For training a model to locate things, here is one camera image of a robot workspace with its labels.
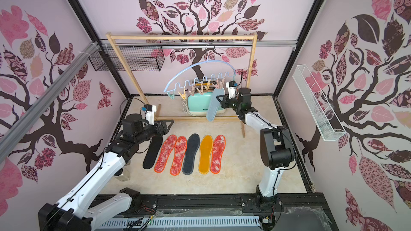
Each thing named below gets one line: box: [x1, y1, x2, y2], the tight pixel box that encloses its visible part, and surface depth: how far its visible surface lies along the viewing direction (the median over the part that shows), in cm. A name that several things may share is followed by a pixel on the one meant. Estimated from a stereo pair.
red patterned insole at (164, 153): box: [154, 134, 178, 173], surface depth 92 cm
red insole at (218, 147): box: [210, 134, 226, 175], surface depth 92 cm
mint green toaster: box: [187, 78, 227, 115], surface depth 97 cm
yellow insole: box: [198, 134, 214, 175], surface depth 92 cm
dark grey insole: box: [181, 133, 201, 176], surface depth 92 cm
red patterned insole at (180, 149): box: [169, 135, 188, 176], surface depth 91 cm
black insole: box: [142, 134, 164, 170], surface depth 89 cm
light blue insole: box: [206, 87, 226, 122], surface depth 92 cm
